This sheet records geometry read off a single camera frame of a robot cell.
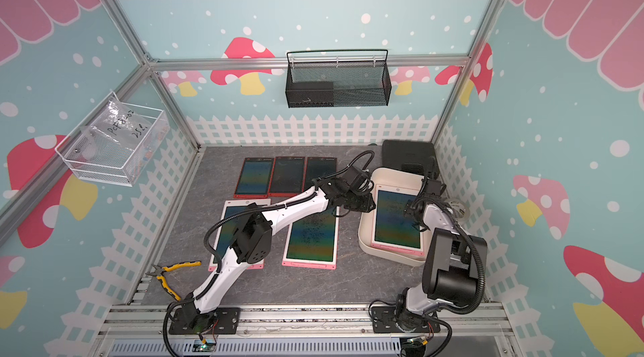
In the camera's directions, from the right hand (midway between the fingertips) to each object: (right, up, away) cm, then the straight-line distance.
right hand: (417, 213), depth 93 cm
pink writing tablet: (-9, -6, +2) cm, 11 cm away
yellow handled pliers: (-90, -18, -10) cm, 92 cm away
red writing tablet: (-52, +13, +17) cm, 56 cm away
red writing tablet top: (-66, +12, +16) cm, 69 cm away
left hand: (-18, +2, -3) cm, 18 cm away
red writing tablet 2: (-40, +17, +21) cm, 49 cm away
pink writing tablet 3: (-39, -9, -4) cm, 40 cm away
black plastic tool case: (+6, +23, +25) cm, 34 cm away
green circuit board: (-70, -35, -21) cm, 81 cm away
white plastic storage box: (-8, +13, +7) cm, 17 cm away
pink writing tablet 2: (-73, -7, +2) cm, 73 cm away
